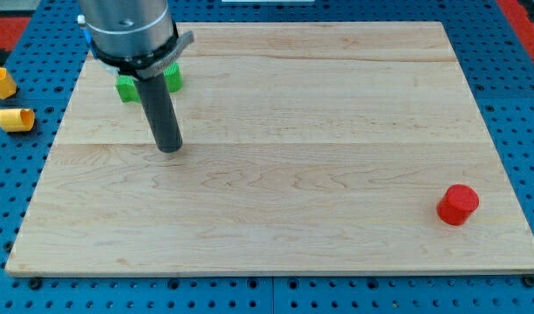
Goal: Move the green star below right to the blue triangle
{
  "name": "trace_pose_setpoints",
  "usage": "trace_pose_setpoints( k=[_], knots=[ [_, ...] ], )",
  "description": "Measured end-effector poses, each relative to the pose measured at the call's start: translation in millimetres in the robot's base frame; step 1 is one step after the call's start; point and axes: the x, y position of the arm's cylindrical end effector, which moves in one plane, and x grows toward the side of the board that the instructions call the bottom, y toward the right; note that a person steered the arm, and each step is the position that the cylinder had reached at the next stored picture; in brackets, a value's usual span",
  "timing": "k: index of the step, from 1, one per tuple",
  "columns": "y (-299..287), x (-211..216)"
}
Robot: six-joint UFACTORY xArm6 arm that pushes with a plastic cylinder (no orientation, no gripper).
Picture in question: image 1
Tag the yellow hexagon block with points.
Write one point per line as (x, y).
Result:
(8, 86)

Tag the green star block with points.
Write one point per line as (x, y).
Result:
(125, 86)

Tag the wooden board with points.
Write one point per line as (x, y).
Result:
(309, 149)

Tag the red cylinder block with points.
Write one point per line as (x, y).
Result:
(457, 204)

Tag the yellow heart block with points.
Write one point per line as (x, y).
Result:
(17, 120)

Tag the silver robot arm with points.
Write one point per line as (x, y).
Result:
(137, 38)

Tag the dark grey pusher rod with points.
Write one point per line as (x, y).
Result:
(157, 105)

